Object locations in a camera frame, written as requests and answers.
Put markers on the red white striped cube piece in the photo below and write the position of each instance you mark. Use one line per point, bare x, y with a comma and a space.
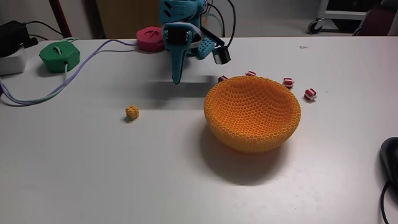
250, 73
288, 82
222, 78
310, 94

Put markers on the yellow cube piece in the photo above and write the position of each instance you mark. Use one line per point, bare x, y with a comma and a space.
132, 112

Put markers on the yellow honeycomb basket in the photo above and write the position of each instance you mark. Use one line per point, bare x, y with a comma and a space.
252, 124

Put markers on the pink octagonal hub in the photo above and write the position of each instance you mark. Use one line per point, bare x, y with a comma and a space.
150, 39

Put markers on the black webcam on gripper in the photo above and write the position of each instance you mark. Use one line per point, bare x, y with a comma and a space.
221, 56

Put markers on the brown board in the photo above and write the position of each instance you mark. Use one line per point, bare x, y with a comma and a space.
130, 18

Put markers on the red pole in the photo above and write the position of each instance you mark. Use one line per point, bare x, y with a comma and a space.
60, 18

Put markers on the green octagonal hub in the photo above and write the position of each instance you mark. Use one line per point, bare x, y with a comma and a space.
59, 57

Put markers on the black power adapter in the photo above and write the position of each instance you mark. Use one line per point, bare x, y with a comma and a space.
12, 37

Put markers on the white box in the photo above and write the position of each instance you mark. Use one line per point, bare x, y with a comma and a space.
11, 63

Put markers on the dark red chair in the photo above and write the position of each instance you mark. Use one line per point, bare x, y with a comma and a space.
377, 21

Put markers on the black computer mouse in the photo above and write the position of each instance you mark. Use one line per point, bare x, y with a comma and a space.
391, 158

